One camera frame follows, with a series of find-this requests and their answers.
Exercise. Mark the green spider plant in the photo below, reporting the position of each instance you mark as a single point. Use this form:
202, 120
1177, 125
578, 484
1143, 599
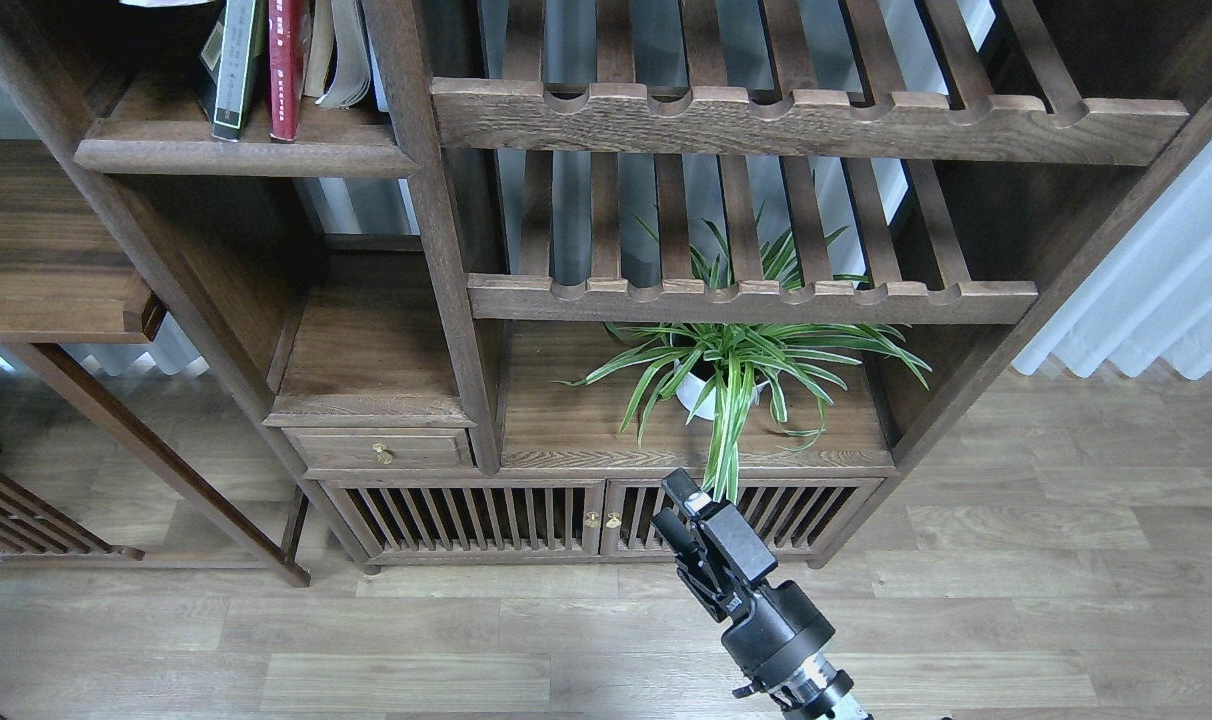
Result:
805, 352

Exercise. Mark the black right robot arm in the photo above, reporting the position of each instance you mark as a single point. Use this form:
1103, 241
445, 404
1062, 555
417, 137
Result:
817, 690

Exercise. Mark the red cover book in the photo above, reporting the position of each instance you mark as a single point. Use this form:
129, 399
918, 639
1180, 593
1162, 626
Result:
289, 32

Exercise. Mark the brass drawer knob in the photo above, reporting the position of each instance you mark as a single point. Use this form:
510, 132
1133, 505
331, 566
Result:
382, 454

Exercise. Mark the beige upright book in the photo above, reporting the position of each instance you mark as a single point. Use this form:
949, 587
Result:
322, 50

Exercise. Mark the brass cabinet door knobs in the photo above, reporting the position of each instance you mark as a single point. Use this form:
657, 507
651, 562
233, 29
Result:
611, 520

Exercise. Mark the dark wooden bookshelf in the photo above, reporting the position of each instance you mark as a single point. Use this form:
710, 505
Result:
426, 276

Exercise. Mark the green and black book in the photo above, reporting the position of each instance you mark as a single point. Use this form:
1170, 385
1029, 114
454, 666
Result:
228, 64

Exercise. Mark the white plant pot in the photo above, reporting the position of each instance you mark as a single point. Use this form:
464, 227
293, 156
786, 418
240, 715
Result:
697, 392

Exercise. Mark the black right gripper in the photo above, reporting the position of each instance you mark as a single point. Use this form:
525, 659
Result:
724, 564

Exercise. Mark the worn grey upright book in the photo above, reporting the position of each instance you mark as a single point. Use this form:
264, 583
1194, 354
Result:
352, 76

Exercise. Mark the white pale cover book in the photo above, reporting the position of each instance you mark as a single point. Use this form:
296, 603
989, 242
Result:
155, 4

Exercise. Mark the white curtain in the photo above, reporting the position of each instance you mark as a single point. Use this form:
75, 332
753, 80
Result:
1149, 299

